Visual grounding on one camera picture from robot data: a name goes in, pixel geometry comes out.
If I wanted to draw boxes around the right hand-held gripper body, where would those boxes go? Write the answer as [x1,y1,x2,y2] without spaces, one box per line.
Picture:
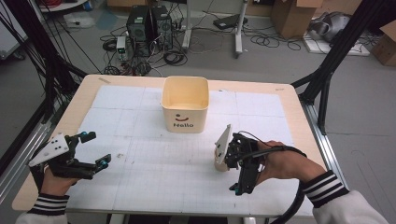
[214,123,266,189]

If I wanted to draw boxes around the black frame struts with cables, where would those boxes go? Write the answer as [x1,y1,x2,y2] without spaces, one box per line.
[0,0,89,125]

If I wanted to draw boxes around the small white power supply box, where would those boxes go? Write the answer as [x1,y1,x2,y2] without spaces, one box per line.
[115,35,128,62]

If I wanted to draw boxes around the large cardboard box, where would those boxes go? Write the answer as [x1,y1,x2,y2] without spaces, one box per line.
[270,0,324,40]

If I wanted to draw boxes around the small cardboard box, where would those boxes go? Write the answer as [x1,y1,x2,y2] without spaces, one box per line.
[369,20,396,67]

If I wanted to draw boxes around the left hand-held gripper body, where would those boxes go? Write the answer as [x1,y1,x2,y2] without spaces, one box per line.
[27,132,97,181]

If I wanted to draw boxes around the aluminium rail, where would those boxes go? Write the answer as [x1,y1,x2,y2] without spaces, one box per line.
[299,100,350,191]
[0,119,53,204]

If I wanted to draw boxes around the person's right hand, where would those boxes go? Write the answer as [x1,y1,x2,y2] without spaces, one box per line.
[256,140,326,185]

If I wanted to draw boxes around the black flat device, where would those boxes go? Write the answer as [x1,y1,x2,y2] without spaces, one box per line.
[212,13,249,31]

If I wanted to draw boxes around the cream plastic bin smile print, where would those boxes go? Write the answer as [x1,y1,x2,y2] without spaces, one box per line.
[160,76,210,134]

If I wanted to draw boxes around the white grid paper mat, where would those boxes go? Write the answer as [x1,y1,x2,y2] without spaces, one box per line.
[65,84,315,217]

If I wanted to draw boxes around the white flat board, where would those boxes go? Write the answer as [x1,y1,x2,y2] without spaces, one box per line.
[302,33,372,58]

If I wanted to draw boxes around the loose black floor cables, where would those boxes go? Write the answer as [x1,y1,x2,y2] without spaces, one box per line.
[242,26,303,52]

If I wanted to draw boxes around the black computer tower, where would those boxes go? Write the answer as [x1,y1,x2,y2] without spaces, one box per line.
[150,5,174,51]
[125,5,154,58]

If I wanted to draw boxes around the tangle of black floor cables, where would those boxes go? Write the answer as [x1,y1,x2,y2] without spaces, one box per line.
[99,24,190,77]

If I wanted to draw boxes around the grey bag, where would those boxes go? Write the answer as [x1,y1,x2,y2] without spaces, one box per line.
[307,11,353,44]

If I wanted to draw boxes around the white stand leg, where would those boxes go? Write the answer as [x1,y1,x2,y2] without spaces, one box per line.
[181,0,193,52]
[233,0,249,59]

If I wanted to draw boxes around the person's left hand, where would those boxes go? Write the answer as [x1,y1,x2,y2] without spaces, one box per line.
[39,166,79,198]

